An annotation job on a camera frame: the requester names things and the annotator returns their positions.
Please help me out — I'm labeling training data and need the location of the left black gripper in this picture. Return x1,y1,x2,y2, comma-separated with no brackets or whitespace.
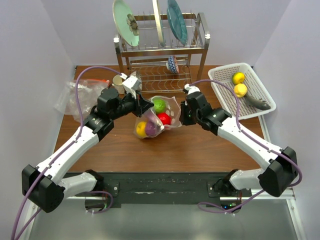
110,88,154,121

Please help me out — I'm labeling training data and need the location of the green bumpy fruit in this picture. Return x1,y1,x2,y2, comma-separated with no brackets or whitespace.
153,98,166,114

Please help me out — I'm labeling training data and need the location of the yellow round fruit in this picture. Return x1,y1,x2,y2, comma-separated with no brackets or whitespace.
135,121,147,138

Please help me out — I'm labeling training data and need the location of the purple onion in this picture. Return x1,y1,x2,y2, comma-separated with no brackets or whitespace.
144,120,158,137

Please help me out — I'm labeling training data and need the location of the polka dot zip bag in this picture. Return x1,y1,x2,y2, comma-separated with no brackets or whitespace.
133,95,182,139

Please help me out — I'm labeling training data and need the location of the red apple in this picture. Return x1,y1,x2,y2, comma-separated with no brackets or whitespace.
156,112,172,125

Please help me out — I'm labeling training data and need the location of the yellow apple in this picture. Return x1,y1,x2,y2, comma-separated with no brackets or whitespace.
233,83,248,98

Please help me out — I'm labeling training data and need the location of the yellow lemon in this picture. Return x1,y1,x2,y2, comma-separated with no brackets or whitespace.
231,72,245,85

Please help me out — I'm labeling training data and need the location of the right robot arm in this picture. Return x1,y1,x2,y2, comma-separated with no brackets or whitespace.
179,90,298,197

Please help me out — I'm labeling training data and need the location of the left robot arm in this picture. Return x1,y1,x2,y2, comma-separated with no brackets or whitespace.
22,88,154,213

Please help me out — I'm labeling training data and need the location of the clear orange-zip plastic bag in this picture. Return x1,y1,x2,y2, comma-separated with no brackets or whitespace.
54,79,110,123

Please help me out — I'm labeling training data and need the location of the brown patterned bowl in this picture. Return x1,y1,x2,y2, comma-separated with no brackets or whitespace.
130,70,143,91

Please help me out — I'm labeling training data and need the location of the white plastic basket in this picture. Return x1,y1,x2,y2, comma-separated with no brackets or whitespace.
208,62,277,120

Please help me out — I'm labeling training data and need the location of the cream enamel mug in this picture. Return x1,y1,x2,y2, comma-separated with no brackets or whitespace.
111,74,125,95

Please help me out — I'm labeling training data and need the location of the blue patterned bowl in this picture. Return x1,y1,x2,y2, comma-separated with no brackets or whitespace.
166,55,179,75

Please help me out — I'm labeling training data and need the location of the steel dish rack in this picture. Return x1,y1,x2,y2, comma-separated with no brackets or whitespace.
113,12,211,95

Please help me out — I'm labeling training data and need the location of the dark grey avocado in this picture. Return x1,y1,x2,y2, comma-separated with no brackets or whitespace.
244,94,271,111

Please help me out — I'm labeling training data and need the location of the mint green flower plate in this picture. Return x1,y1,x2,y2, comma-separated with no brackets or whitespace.
112,0,140,47

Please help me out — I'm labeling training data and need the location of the teal blue plate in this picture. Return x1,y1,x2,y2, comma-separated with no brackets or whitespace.
166,0,188,46

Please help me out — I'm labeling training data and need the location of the beige edge-on plate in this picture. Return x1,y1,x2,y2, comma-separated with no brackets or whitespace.
152,0,165,48

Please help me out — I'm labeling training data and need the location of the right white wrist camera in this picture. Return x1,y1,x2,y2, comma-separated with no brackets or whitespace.
183,84,200,95

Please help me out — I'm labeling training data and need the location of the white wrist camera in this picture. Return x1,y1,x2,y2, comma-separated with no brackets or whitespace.
183,84,200,95
122,75,142,99

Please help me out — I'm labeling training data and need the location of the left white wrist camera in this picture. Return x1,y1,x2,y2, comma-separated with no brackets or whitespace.
122,75,142,99

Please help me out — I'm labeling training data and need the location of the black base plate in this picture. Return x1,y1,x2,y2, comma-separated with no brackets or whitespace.
72,171,253,210

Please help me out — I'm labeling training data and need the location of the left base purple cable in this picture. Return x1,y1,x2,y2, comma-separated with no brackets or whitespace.
84,190,115,215

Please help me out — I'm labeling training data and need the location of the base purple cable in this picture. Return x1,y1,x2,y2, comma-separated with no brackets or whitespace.
197,188,266,215
84,190,115,215

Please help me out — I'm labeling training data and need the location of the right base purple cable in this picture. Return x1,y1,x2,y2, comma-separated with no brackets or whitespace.
197,188,266,215

